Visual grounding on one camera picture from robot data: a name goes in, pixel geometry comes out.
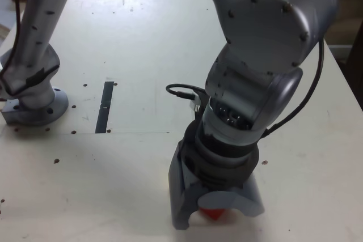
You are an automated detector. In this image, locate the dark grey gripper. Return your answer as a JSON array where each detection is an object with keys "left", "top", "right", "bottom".
[{"left": 167, "top": 139, "right": 265, "bottom": 230}]

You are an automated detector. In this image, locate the red cube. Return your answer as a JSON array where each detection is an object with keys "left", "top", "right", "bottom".
[{"left": 200, "top": 207, "right": 227, "bottom": 222}]

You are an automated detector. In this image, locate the black camera cable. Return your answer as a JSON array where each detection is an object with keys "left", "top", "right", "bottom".
[{"left": 0, "top": 0, "right": 326, "bottom": 141}]

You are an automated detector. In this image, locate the black tape strip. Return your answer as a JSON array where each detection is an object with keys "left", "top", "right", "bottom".
[{"left": 95, "top": 81, "right": 115, "bottom": 134}]

